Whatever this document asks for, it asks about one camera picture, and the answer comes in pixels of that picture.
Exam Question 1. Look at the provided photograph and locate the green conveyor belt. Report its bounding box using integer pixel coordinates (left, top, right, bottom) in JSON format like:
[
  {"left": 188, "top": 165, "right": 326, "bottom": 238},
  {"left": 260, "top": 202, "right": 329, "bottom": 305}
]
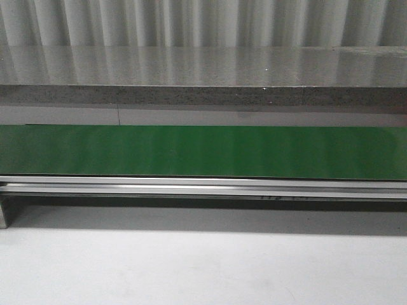
[{"left": 1, "top": 125, "right": 406, "bottom": 180}]

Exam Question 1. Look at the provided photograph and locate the grey granite ledge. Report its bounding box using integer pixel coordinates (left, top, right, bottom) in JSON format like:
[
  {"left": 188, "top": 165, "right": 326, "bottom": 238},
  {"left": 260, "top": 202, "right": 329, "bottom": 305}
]
[{"left": 1, "top": 46, "right": 406, "bottom": 113}]

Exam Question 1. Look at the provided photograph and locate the white pleated curtain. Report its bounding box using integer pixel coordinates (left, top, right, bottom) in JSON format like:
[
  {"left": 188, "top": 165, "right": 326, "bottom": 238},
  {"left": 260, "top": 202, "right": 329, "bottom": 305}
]
[{"left": 1, "top": 1, "right": 406, "bottom": 47}]

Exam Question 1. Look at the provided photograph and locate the aluminium conveyor frame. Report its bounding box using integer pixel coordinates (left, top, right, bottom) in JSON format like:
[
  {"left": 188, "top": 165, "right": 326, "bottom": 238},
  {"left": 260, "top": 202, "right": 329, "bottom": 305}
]
[{"left": 1, "top": 175, "right": 406, "bottom": 236}]

